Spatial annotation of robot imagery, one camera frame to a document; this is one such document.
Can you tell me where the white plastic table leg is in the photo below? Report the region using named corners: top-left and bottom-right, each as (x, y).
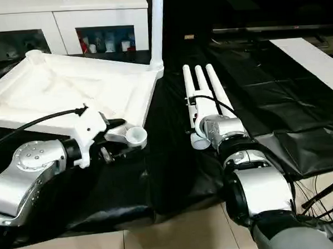
top-left (205, 62), bottom-right (236, 121)
top-left (144, 0), bottom-right (168, 72)
top-left (181, 63), bottom-right (211, 152)
top-left (194, 64), bottom-right (219, 97)

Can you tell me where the white plastic table top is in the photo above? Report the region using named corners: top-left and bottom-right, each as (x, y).
top-left (0, 43), bottom-right (170, 160)

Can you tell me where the black work surface mat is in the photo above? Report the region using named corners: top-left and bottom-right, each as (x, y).
top-left (0, 36), bottom-right (333, 249)

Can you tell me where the white glass-door cabinet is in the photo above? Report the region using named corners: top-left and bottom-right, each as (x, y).
top-left (0, 0), bottom-right (152, 63)

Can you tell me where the black metal bar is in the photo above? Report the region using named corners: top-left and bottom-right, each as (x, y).
top-left (211, 23), bottom-right (333, 36)

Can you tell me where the white flat board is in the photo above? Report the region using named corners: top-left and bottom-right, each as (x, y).
top-left (269, 36), bottom-right (333, 103)

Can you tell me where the black tripod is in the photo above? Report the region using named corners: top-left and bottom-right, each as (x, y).
top-left (300, 174), bottom-right (333, 211)

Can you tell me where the dark grey tripod base bag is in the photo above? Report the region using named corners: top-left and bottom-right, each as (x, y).
top-left (298, 212), bottom-right (333, 244)

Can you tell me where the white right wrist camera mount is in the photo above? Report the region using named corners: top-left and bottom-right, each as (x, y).
top-left (185, 92), bottom-right (221, 136)

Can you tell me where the black left wrist camera cable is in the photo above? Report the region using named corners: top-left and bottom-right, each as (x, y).
top-left (0, 104), bottom-right (90, 151)

